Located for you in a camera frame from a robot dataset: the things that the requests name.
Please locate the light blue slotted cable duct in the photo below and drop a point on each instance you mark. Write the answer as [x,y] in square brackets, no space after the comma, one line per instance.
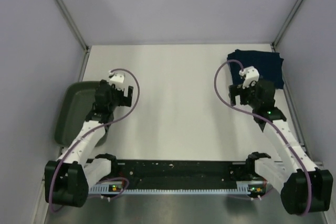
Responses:
[238,189]

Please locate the aluminium frame post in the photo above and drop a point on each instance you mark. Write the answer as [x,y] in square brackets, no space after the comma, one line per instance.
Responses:
[71,24]
[286,24]

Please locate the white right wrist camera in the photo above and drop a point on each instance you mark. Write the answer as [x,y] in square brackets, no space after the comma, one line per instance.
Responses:
[250,76]

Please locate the navy blue t-shirt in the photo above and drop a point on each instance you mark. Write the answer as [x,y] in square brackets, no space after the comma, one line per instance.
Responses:
[268,64]

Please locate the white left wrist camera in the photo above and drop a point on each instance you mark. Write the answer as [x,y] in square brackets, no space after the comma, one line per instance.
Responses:
[116,79]

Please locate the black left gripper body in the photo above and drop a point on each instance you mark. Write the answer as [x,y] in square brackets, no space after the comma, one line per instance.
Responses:
[118,98]

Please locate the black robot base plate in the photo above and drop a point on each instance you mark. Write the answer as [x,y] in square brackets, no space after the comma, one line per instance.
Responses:
[159,174]

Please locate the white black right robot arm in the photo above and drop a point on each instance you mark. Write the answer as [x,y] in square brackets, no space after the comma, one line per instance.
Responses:
[302,185]

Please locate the left aluminium frame post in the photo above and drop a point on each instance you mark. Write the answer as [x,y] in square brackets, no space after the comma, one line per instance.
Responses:
[71,24]

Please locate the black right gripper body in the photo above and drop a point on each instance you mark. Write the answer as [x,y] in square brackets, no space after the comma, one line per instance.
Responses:
[247,95]

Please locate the aluminium front frame rail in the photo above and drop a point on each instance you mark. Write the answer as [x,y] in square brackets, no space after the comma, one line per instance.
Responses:
[317,163]

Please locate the right aluminium frame post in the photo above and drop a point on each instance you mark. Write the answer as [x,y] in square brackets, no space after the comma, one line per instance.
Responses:
[286,24]

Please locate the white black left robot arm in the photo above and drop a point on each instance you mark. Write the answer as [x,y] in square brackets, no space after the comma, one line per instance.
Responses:
[69,178]

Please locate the dark green plastic bin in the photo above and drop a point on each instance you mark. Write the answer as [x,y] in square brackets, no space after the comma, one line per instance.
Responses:
[78,101]

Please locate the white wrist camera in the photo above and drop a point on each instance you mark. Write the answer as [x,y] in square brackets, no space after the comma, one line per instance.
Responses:
[116,79]
[250,76]

